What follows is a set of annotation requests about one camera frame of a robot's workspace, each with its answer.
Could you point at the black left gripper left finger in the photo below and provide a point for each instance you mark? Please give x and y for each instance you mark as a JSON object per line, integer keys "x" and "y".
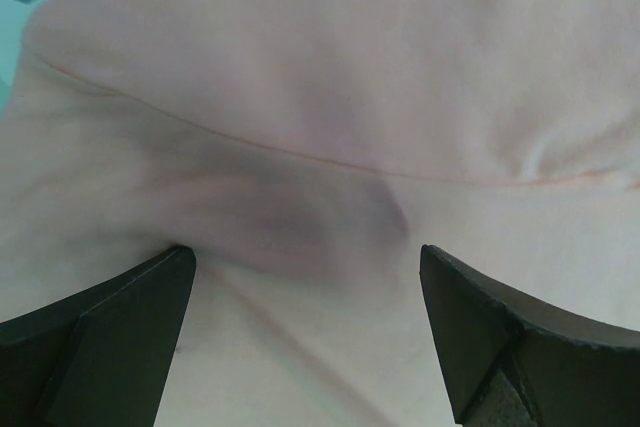
{"x": 100, "y": 357}

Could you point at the salmon pink t shirt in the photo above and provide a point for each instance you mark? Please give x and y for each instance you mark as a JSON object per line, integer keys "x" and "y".
{"x": 306, "y": 150}

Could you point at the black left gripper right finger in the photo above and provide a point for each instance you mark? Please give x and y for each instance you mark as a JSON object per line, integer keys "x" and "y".
{"x": 510, "y": 359}

